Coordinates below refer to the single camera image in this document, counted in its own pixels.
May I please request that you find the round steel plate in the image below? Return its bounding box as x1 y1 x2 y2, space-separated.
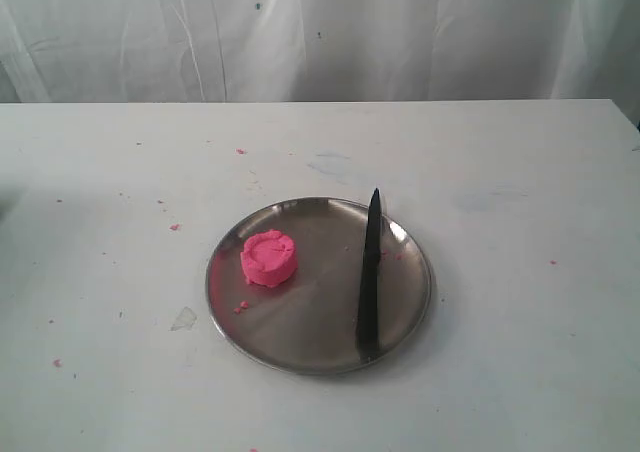
206 197 434 375

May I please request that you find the white plastic backdrop curtain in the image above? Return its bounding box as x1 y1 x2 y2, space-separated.
1 0 639 108

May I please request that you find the black knife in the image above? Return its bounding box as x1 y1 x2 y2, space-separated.
355 188 382 363

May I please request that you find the pink clay lump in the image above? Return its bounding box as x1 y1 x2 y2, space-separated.
240 229 298 288

